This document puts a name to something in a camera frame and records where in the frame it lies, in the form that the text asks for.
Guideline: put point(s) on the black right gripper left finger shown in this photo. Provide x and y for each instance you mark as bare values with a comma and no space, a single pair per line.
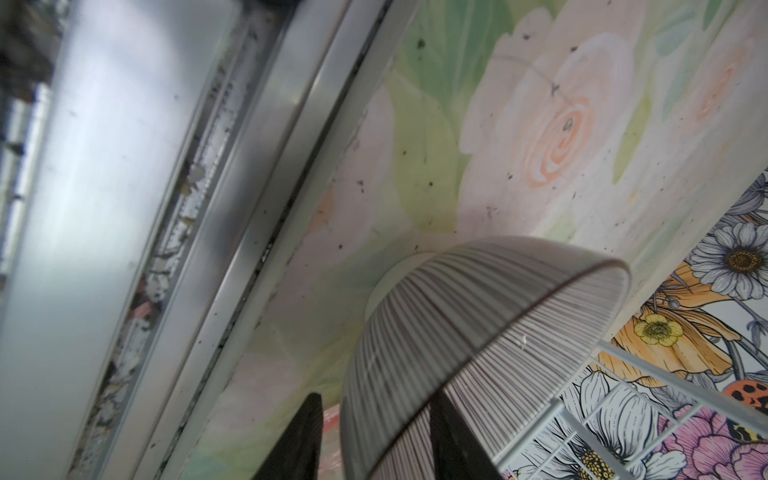
296,454

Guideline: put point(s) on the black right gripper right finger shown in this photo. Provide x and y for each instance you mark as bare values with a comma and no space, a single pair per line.
457,454

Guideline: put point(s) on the white ribbed bowl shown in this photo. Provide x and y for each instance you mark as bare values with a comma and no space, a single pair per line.
500,325

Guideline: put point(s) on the pink glass cup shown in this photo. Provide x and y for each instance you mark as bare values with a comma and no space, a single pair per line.
331,463

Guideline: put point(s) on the white wire dish rack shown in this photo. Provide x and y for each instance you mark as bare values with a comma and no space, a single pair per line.
601,427

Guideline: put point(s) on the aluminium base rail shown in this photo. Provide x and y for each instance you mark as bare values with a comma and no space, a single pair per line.
176,138

